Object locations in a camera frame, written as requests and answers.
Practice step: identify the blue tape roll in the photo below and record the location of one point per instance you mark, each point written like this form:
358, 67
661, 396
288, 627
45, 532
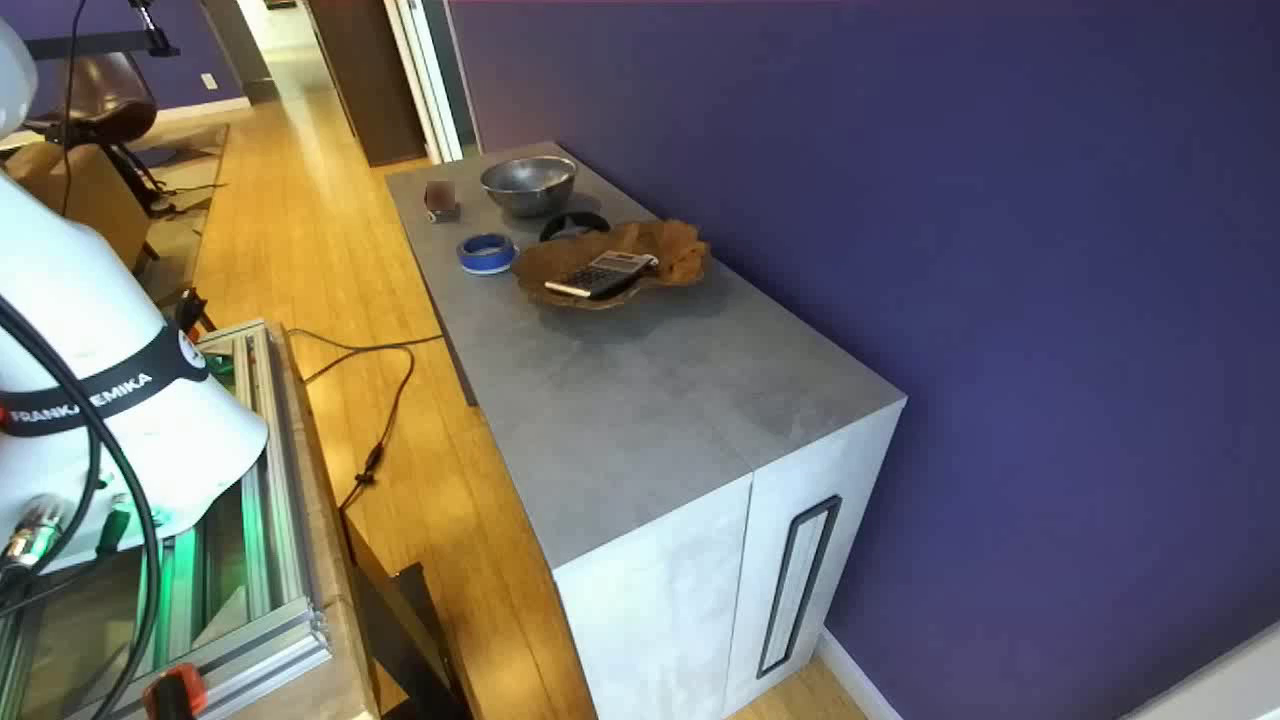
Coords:
487, 258

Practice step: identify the orange clamp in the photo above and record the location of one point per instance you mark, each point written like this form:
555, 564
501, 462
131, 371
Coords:
175, 692

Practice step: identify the cabinet door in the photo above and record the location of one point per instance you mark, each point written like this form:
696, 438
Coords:
850, 470
665, 620

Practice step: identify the dark brown door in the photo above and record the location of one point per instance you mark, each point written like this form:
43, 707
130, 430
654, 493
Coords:
365, 80

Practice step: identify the metal bowl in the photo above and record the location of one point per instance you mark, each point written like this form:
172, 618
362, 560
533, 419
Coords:
528, 186

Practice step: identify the grey cabinet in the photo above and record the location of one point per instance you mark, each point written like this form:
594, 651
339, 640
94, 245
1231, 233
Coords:
620, 400

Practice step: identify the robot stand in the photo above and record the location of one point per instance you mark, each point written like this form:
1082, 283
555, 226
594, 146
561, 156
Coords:
280, 610

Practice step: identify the grey rug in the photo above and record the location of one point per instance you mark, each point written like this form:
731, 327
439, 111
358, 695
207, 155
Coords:
185, 220

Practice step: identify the black board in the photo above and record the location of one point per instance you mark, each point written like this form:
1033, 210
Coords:
405, 630

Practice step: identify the brown leather chair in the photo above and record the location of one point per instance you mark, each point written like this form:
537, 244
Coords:
105, 95

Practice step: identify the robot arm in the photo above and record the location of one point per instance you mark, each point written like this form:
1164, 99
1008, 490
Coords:
90, 300

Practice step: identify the small brown box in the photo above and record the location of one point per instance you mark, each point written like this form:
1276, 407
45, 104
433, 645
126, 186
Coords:
441, 197

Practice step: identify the grey calculator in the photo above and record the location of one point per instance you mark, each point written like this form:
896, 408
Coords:
605, 274

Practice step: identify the black desk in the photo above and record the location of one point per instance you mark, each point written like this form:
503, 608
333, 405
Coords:
95, 43

